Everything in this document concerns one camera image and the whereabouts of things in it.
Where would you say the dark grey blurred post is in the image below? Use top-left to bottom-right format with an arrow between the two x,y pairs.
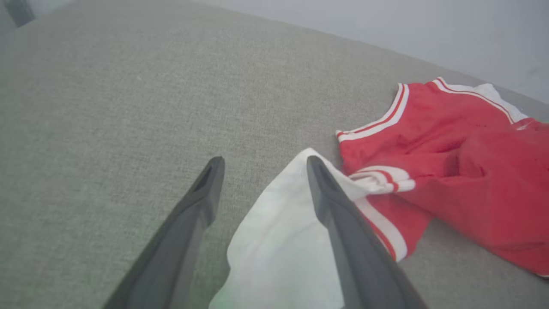
3,0 -> 36,27

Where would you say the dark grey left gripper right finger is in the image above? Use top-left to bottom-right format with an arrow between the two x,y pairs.
306,155 -> 429,309

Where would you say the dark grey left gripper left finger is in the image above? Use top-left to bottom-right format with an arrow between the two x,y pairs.
102,156 -> 226,309

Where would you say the red shirt with white sleeves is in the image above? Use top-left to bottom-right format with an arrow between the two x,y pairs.
209,77 -> 549,309

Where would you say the grey fabric sofa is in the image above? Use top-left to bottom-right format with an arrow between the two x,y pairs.
0,0 -> 549,309

